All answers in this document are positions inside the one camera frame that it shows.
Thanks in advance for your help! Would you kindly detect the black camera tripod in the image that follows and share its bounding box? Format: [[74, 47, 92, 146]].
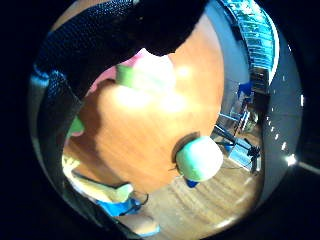
[[244, 138, 263, 174]]

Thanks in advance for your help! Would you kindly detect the pink and green soft toy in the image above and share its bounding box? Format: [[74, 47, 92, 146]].
[[66, 48, 178, 138]]

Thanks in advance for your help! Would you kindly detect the large glass window wall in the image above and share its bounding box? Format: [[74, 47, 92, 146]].
[[219, 0, 280, 84]]

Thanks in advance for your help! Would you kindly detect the blue chair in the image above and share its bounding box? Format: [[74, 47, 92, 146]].
[[237, 81, 255, 101]]

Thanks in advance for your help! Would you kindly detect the the person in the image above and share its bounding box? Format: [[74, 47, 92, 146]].
[[61, 154, 162, 238]]

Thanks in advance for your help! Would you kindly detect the blue metal frame stand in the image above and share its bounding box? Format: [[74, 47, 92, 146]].
[[211, 111, 254, 169]]

